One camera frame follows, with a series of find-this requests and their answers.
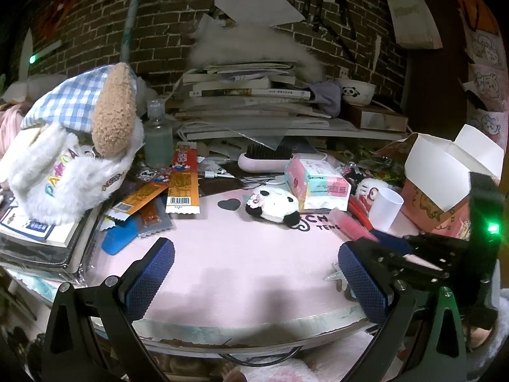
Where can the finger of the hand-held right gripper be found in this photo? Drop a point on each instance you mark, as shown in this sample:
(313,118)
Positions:
(401,264)
(433,244)

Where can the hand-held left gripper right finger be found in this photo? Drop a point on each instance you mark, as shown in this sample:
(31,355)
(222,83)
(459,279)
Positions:
(364,290)

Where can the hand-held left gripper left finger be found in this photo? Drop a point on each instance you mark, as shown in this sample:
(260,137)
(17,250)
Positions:
(149,278)

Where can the white plastic cup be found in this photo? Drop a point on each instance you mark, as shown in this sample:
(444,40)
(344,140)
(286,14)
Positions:
(383,209)

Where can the pink cartoon cardboard box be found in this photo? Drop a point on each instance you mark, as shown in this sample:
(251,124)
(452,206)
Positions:
(441,167)

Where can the pastel tissue pack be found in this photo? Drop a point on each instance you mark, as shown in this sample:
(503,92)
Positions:
(318,185)

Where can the panda plush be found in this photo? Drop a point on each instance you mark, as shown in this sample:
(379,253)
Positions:
(274,207)

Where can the blue comb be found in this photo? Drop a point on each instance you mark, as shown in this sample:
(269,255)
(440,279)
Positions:
(119,238)

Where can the clear packet red snack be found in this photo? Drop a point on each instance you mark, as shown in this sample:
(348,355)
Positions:
(153,219)

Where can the red pencil pouch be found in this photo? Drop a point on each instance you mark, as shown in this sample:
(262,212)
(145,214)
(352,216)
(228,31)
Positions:
(350,225)

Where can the red pen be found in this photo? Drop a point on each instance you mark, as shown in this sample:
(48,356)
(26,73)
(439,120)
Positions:
(360,211)

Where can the white plush red glasses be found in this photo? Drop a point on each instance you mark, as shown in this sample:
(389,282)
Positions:
(368,189)

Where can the pink printed desk mat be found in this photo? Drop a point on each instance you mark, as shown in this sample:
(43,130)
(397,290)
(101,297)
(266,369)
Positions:
(246,270)

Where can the orange snack packet red top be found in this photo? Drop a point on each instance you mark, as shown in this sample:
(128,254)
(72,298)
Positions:
(182,183)

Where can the book in plastic sleeve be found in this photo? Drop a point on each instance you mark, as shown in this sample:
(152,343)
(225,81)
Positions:
(43,238)

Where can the brown flat box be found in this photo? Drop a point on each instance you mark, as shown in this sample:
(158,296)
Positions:
(377,117)

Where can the clear bottle green liquid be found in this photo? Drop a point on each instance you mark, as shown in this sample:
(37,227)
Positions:
(158,139)

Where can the white rabbit plush gingham hat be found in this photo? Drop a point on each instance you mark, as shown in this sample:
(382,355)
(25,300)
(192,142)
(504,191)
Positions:
(75,147)

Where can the pink hairbrush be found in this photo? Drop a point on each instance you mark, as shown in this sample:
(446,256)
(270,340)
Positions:
(266,159)

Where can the panda print bowl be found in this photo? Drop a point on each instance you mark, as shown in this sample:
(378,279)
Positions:
(358,92)

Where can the grey cloth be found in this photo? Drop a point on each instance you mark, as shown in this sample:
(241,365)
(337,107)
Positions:
(328,95)

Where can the stack of books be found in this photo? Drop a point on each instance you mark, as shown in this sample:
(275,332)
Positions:
(246,99)

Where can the hanging paper bag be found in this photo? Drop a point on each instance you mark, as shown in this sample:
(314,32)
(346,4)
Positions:
(413,20)

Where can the white fluffy fur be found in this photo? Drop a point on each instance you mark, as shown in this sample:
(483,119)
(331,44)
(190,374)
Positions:
(254,43)

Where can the green pipe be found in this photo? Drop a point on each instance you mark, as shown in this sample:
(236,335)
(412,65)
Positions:
(133,16)

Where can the white paper sheet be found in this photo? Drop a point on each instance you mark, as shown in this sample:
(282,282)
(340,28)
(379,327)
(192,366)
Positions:
(258,2)

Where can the cartoon wall pocket organizer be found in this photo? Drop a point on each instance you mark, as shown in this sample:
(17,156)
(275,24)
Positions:
(487,75)

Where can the white wall device green light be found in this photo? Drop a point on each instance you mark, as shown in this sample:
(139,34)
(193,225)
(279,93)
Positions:
(37,53)

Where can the red wall decoration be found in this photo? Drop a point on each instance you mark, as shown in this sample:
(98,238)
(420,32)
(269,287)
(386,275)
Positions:
(57,14)

